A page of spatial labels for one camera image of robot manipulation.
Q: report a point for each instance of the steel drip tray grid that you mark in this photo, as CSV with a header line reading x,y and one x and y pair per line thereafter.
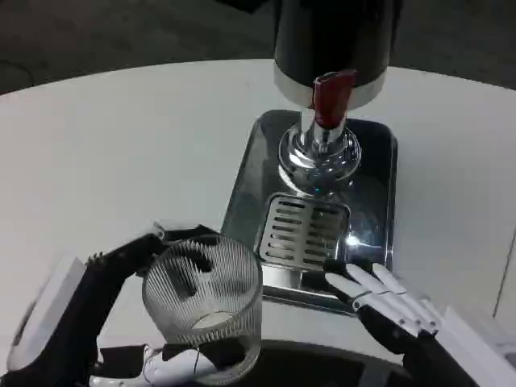
x,y
288,225

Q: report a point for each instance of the clear ribbed glass cup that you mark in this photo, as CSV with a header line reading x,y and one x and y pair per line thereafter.
x,y
225,290

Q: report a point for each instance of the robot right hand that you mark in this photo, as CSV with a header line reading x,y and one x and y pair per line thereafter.
x,y
387,298

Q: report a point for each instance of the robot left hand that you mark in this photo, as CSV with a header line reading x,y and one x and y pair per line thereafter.
x,y
64,306

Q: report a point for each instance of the black robot torso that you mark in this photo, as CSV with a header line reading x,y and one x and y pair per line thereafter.
x,y
322,363

